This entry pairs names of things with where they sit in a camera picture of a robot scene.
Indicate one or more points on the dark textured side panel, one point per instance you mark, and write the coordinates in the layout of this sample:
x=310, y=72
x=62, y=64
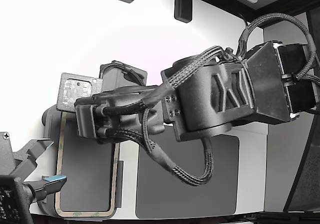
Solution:
x=307, y=174

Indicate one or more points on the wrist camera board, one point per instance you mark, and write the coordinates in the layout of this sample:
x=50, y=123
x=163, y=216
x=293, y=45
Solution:
x=72, y=88

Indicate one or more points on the black six-joint robot arm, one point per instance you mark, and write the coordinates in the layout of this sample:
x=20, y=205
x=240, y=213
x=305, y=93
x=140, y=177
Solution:
x=225, y=96

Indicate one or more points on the flat gray plate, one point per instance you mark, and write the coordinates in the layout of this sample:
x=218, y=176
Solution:
x=162, y=199

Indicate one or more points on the beige rectangular frame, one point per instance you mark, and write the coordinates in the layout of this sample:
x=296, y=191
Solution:
x=82, y=213

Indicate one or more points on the gray holder with ridges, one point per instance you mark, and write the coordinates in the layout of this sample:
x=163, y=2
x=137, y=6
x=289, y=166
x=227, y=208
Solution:
x=85, y=174

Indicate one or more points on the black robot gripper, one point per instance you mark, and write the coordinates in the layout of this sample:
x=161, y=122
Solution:
x=85, y=118

